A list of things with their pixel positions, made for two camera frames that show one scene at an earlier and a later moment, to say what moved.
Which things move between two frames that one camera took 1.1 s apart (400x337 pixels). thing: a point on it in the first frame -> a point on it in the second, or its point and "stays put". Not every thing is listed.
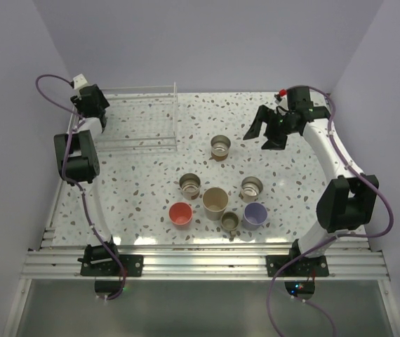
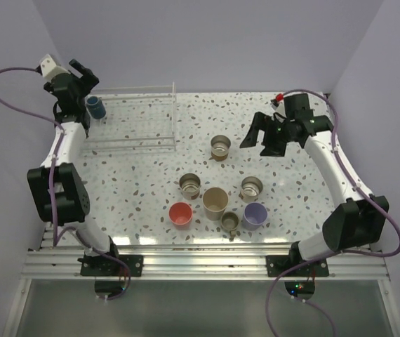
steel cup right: x=250 y=188 stays put
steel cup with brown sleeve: x=220 y=146 stays put
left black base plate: x=97 y=260 stays put
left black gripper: x=78 y=104 -> x=88 y=81
